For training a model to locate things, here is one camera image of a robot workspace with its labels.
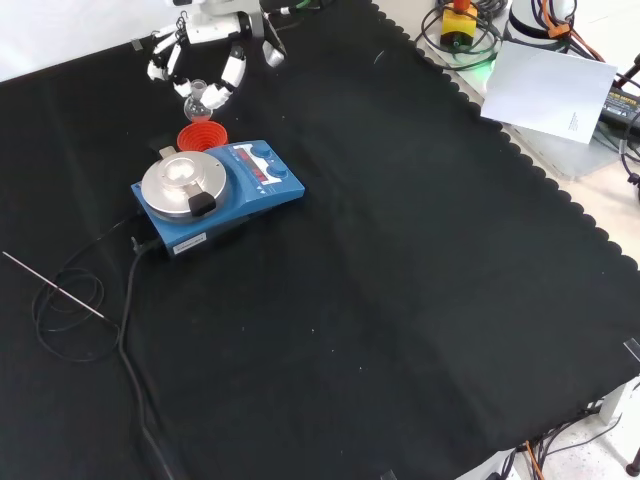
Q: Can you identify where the black power adapter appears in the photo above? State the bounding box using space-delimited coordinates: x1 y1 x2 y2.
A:
598 86 640 133

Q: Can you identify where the thin black probe cable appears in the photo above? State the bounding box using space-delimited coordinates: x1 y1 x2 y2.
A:
31 213 142 364

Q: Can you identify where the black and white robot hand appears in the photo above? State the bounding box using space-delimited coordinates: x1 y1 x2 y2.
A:
145 9 288 107

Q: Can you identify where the orange ribbed flask ring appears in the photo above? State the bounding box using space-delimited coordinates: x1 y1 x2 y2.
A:
177 120 230 154

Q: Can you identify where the thin metal temperature probe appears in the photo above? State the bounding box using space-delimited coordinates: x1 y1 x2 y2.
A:
1 251 105 320

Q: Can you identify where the black bench cloth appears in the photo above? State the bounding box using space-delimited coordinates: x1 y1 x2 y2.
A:
0 0 640 480

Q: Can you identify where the blue heater with steel plate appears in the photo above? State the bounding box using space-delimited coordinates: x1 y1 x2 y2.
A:
130 139 307 260

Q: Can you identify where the clear round-bottom flask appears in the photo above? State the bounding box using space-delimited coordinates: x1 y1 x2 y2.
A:
183 78 213 124

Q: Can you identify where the thick black power cable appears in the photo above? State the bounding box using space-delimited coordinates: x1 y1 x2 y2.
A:
117 235 187 480

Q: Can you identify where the pale board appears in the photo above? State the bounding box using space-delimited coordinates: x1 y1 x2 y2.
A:
479 40 619 146

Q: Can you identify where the yellow stop button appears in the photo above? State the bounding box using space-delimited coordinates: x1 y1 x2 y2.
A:
439 0 480 47

